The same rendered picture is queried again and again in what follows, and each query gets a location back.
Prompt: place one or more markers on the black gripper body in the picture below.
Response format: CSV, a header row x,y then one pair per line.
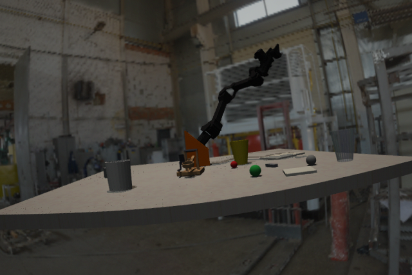
x,y
272,54

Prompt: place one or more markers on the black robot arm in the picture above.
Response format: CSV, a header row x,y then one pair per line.
x,y
213,127

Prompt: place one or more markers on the green ball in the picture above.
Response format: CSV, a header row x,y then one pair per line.
x,y
255,170

